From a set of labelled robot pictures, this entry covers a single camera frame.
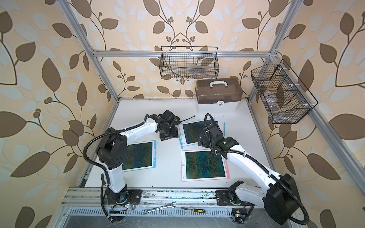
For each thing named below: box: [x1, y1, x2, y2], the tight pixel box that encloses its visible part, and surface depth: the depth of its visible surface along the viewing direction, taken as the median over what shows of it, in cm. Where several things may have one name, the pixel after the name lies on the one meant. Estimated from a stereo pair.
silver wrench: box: [143, 201, 177, 215], surface depth 72 cm
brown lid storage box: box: [194, 77, 243, 114], surface depth 104 cm
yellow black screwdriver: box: [180, 207, 206, 214], surface depth 72 cm
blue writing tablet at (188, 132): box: [178, 117, 216, 150], surface depth 101 cm
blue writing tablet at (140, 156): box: [122, 140, 157, 172], surface depth 91 cm
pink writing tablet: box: [180, 149, 231, 182], surface depth 86 cm
